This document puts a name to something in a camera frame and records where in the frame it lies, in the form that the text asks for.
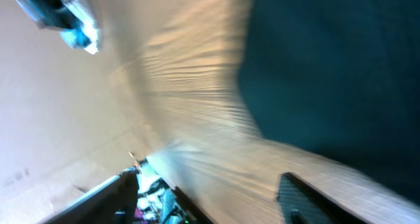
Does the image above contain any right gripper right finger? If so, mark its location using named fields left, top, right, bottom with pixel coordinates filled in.
left=276, top=172, right=368, bottom=224

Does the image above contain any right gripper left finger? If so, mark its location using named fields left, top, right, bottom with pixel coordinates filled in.
left=42, top=169, right=139, bottom=224

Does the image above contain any black t-shirt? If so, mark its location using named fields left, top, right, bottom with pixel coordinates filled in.
left=237, top=0, right=419, bottom=203

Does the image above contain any folded white cloth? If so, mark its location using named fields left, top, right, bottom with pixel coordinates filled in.
left=60, top=0, right=100, bottom=55

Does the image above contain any black and grey jersey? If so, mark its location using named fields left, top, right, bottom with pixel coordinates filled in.
left=16, top=0, right=93, bottom=48

